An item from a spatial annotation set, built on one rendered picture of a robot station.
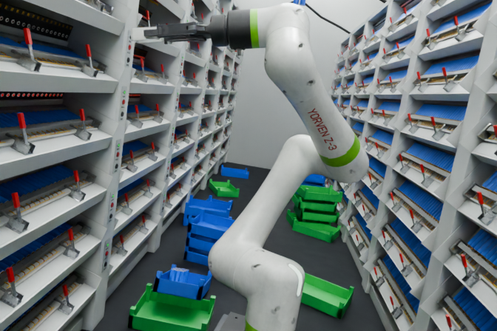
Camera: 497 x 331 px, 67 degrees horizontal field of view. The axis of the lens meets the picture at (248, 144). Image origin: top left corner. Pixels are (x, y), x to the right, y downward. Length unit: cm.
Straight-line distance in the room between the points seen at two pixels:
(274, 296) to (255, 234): 20
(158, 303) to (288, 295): 94
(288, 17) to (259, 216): 54
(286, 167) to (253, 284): 37
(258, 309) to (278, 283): 9
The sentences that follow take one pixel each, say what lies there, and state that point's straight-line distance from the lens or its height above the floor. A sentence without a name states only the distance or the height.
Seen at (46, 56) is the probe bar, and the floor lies 97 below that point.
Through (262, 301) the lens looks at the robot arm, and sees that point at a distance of 97.
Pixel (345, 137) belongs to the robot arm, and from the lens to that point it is 100.
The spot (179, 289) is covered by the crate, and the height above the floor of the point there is 13.
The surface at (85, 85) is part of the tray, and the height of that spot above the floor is 90.
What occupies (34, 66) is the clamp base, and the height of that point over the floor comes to 94.
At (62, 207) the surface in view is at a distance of 120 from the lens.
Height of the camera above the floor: 96
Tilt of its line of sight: 8 degrees down
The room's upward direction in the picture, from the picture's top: 9 degrees clockwise
